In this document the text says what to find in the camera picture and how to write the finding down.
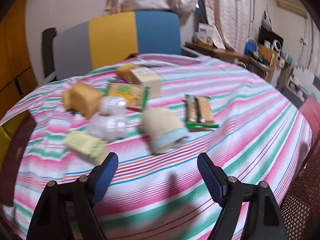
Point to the pink green striped tablecloth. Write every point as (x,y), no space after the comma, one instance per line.
(250,130)

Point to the wooden side table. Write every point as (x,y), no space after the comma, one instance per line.
(220,52)

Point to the beige rectangular box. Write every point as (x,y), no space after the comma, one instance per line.
(147,81)

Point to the blue jar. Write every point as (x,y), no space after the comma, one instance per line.
(250,47)

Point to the yellow green cracker packet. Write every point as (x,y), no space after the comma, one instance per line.
(127,95)

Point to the brown woven rattan seat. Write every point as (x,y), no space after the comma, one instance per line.
(300,200)

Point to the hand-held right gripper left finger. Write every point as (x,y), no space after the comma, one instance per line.
(107,177)

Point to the black panel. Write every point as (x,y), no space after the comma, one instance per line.
(267,35)

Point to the beige wall unit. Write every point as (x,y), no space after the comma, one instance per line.
(291,6)

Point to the large brown bread piece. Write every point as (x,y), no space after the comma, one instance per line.
(86,101)

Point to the small brown bread piece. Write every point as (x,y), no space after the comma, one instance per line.
(125,71)

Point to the wooden crate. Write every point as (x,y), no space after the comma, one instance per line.
(266,55)

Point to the beige towel blue edge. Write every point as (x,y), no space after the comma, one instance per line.
(162,130)

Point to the clear plastic container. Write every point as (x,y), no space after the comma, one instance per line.
(112,105)
(108,127)

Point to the pink cloth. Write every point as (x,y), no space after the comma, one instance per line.
(311,111)

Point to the cream patterned curtain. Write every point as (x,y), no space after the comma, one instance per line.
(225,10)

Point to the yellow container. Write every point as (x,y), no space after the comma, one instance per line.
(5,142)

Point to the pale green sponge block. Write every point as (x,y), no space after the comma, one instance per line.
(86,147)

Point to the grey yellow blue chair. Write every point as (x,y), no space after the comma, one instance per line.
(112,37)

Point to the purple snack packet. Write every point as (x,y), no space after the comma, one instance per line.
(120,80)

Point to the orange wooden wardrobe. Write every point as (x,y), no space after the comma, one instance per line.
(15,50)

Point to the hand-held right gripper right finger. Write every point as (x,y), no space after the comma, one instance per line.
(210,177)

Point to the white blue carton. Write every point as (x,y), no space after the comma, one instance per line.
(206,33)

